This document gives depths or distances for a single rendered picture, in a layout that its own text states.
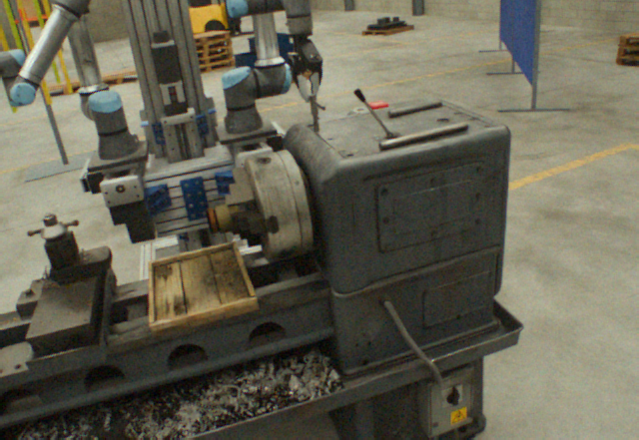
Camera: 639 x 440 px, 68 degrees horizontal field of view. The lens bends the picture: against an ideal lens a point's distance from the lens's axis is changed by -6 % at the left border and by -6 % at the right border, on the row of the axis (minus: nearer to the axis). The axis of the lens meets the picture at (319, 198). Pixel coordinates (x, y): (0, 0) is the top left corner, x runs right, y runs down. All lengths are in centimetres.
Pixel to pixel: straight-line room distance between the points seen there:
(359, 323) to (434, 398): 43
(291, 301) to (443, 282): 48
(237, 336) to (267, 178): 48
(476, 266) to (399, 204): 39
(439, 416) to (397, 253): 67
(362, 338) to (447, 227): 42
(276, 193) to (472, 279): 70
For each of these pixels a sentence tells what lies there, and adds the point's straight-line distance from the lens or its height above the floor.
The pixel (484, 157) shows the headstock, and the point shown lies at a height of 118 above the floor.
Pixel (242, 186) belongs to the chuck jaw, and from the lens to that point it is 149.
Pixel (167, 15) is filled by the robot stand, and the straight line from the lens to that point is 208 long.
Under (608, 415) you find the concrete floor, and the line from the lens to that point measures 241.
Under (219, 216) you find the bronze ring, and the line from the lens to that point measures 144.
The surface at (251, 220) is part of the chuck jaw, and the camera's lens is 135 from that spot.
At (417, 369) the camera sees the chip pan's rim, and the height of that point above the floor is 57.
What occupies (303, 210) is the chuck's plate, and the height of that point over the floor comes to 112.
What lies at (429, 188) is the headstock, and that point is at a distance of 142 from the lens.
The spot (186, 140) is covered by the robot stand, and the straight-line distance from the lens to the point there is 211.
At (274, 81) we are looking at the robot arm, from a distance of 196.
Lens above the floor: 172
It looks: 25 degrees down
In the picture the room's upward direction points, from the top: 7 degrees counter-clockwise
